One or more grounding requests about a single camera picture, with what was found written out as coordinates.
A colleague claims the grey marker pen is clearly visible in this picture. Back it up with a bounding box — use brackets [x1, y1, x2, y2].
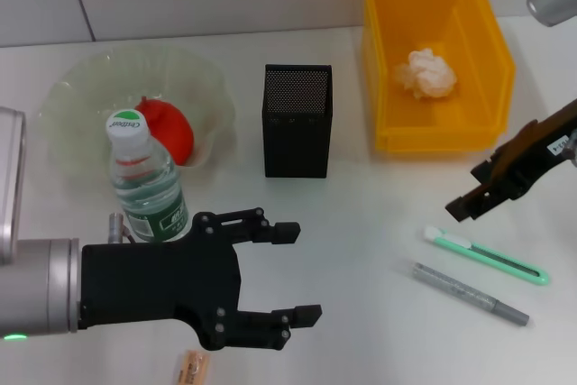
[411, 261, 531, 328]

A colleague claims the white paper ball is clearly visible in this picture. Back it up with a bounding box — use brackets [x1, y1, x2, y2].
[393, 47, 457, 101]

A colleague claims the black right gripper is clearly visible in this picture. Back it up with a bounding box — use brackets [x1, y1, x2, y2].
[444, 98, 577, 225]

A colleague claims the clear wavy glass fruit plate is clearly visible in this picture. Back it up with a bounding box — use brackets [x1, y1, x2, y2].
[39, 44, 239, 179]

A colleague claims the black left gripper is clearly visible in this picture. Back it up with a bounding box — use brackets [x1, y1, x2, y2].
[78, 206, 302, 352]

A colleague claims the mint green utility knife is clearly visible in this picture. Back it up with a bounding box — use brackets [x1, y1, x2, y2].
[422, 225, 553, 288]

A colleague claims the yellow plastic bin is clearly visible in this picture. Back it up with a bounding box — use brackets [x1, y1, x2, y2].
[360, 0, 517, 154]

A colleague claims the black mesh pen holder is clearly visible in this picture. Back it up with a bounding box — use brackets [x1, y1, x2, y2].
[261, 63, 334, 179]

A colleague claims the small tan wrapped candy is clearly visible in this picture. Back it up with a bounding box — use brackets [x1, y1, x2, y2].
[176, 349, 212, 385]

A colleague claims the clear green-label water bottle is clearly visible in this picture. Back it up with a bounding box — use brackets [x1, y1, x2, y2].
[105, 107, 192, 243]

